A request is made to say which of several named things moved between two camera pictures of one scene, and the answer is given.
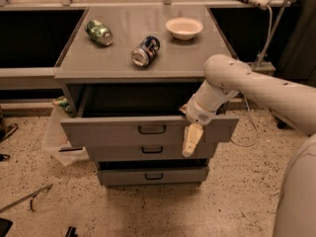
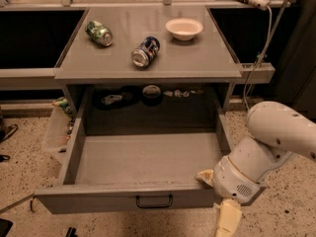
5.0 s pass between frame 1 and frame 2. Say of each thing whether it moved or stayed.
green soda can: stayed
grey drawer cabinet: stayed
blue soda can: stayed
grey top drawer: moved
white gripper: moved
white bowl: stayed
